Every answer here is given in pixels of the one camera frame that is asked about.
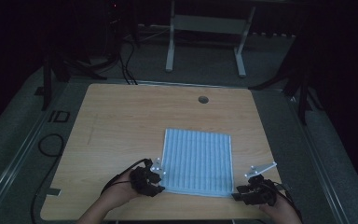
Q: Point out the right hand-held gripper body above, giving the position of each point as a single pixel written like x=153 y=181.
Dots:
x=261 y=193

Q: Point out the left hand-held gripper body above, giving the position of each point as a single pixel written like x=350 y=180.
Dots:
x=143 y=180

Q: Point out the blue striped towel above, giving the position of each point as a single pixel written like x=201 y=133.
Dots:
x=199 y=161

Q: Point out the person's left hand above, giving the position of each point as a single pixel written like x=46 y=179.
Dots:
x=119 y=188

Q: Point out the person's right hand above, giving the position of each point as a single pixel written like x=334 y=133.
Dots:
x=281 y=210

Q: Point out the grey tape piece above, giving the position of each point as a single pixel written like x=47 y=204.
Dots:
x=53 y=192

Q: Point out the round grey table grommet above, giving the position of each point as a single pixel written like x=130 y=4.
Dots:
x=203 y=100

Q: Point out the black metal stand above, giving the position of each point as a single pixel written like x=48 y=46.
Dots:
x=303 y=104
x=47 y=87

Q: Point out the metal floor rail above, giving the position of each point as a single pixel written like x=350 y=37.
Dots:
x=320 y=161
x=15 y=161

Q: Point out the white metal desk frame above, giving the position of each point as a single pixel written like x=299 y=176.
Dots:
x=208 y=24

